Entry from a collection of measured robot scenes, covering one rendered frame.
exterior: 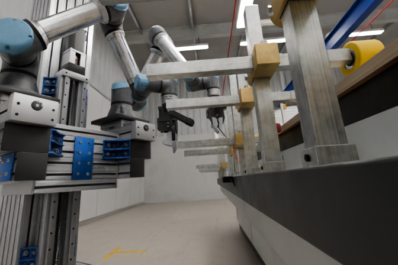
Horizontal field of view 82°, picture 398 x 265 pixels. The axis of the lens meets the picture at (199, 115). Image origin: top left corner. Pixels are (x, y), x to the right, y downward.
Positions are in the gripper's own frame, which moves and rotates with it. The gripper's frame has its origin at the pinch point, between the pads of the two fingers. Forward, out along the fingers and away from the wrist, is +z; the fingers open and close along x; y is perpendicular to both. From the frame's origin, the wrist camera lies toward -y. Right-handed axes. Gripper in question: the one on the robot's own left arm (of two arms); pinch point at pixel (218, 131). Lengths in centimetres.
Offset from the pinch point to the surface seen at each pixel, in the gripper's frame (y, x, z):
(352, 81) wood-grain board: -79, 1, 6
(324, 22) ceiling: 304, -478, -382
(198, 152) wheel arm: 4.0, 10.7, 10.8
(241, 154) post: -22.8, -0.8, 15.2
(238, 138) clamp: -29.1, 3.2, 9.6
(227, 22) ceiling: 393, -221, -404
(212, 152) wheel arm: 1.3, 3.4, 11.3
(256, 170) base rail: -47, 7, 23
